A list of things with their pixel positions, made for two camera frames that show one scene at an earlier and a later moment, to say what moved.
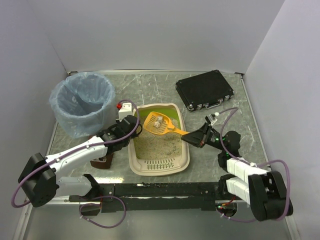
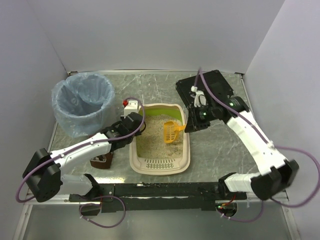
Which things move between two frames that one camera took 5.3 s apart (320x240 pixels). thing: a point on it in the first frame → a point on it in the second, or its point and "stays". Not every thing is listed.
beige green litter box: (154, 154) stays
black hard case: (208, 89) stays
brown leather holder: (103, 162) stays
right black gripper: (204, 136) → (196, 124)
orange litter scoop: (160, 124) → (170, 131)
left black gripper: (133, 125) stays
